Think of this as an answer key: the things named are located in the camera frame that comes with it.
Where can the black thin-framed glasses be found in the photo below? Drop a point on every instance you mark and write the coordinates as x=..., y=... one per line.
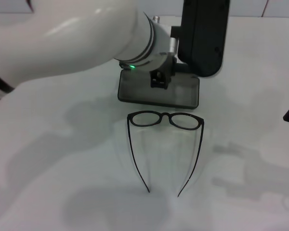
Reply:
x=166, y=115

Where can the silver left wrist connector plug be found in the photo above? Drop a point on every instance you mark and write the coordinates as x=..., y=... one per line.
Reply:
x=156, y=19

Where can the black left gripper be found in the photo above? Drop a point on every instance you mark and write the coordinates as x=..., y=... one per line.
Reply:
x=162, y=72

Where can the black glasses case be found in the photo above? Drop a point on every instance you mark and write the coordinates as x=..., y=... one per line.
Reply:
x=139, y=92

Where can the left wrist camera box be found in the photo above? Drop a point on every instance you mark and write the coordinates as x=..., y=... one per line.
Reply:
x=202, y=36

